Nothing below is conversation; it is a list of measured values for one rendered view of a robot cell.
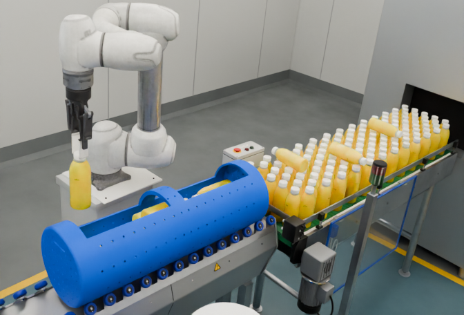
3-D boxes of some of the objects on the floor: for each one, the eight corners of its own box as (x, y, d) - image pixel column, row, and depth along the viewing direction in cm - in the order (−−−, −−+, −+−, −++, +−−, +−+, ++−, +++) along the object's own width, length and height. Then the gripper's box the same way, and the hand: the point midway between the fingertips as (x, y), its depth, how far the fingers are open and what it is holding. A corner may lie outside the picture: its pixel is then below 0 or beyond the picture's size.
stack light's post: (324, 367, 285) (366, 193, 238) (329, 363, 288) (371, 190, 241) (330, 372, 283) (373, 197, 236) (335, 368, 285) (378, 194, 239)
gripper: (53, 79, 162) (56, 148, 172) (81, 96, 152) (82, 168, 162) (76, 75, 167) (77, 142, 177) (103, 92, 157) (103, 162, 167)
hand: (79, 146), depth 168 cm, fingers closed on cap, 4 cm apart
